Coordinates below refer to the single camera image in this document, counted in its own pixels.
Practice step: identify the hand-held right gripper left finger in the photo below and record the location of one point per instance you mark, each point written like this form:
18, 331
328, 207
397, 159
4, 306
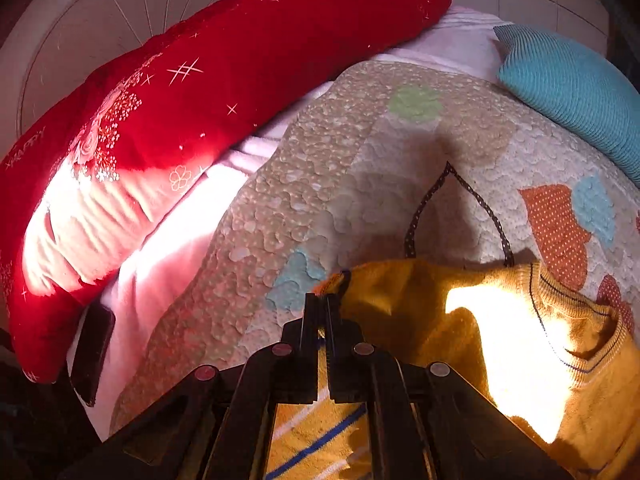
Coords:
311, 320

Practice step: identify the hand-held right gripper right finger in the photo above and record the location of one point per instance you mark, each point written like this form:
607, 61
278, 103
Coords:
334, 320

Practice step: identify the yellow knit sweater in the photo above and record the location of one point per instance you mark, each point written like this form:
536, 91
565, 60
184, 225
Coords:
500, 340

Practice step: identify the patchwork quilted blanket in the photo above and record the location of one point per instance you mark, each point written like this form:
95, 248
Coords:
350, 170

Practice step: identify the black smartphone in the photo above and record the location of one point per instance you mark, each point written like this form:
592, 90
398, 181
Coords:
93, 353

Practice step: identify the red printed pillow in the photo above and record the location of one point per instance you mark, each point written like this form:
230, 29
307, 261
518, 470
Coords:
210, 100

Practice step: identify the teal ribbed cushion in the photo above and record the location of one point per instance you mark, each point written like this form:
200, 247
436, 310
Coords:
570, 85

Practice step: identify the white round headboard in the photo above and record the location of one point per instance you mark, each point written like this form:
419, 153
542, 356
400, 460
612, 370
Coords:
100, 25

